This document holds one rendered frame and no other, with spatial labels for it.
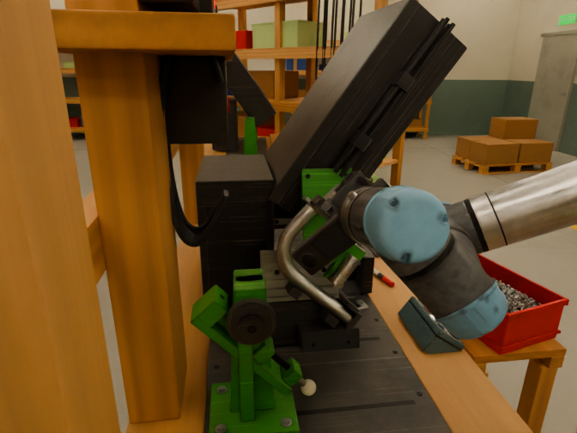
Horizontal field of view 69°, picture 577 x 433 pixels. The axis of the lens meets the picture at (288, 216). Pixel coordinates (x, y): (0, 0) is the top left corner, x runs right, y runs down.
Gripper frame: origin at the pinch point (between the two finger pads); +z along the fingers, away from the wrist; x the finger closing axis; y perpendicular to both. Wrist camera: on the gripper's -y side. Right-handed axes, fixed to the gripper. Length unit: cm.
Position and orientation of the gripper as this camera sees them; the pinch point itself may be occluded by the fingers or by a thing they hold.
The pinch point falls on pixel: (323, 216)
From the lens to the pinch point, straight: 75.0
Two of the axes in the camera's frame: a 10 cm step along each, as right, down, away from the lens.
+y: 6.9, -7.3, 0.3
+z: -1.3, -0.7, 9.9
